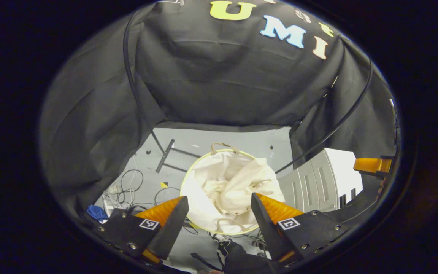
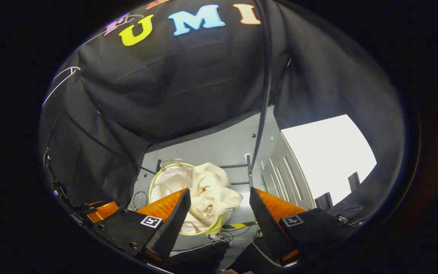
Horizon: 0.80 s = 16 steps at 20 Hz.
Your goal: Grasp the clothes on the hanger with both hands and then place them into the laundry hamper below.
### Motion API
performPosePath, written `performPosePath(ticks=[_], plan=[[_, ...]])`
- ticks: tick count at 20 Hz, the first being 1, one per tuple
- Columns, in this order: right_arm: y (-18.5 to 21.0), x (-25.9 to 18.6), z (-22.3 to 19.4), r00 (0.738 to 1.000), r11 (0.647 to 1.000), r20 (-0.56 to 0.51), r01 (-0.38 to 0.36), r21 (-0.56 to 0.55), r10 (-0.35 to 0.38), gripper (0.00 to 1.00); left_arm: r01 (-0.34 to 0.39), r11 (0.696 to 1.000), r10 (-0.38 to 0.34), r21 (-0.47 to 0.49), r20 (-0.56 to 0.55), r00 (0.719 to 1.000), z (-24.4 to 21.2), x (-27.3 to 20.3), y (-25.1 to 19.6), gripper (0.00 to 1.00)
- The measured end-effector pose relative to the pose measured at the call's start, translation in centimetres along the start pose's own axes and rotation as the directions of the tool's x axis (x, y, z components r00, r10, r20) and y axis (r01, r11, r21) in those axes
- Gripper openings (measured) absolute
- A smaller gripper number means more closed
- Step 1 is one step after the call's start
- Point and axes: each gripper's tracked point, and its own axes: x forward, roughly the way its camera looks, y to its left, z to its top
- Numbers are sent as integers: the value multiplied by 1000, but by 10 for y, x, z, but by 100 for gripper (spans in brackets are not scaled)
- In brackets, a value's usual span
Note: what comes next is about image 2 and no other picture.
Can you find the yellow black striped tape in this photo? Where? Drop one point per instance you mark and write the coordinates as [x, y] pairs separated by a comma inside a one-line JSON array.
[[238, 225]]

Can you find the white plastic hanger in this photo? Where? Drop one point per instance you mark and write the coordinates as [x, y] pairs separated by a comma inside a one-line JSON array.
[[75, 68]]

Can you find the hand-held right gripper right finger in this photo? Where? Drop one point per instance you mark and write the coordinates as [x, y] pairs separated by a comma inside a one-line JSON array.
[[266, 224]]

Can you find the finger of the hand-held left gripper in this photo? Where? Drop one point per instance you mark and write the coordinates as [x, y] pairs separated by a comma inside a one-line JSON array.
[[105, 211]]

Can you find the yellow-rimmed laundry hamper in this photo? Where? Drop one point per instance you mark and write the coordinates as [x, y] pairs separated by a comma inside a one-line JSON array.
[[165, 179]]

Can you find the small black bracket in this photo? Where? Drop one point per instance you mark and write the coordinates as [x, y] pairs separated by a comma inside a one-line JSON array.
[[354, 181], [324, 201]]

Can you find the black clothes rack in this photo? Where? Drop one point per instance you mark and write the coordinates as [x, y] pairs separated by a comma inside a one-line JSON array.
[[267, 76]]

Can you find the black backdrop cloth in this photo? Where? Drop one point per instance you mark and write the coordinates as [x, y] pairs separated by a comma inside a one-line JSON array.
[[184, 83]]

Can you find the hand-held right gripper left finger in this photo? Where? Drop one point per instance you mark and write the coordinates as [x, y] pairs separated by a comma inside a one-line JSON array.
[[173, 224]]

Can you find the cream button shirt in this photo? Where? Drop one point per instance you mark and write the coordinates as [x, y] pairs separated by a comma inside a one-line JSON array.
[[211, 190]]

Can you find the white cabinet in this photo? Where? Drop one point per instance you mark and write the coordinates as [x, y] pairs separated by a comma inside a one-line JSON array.
[[325, 152]]

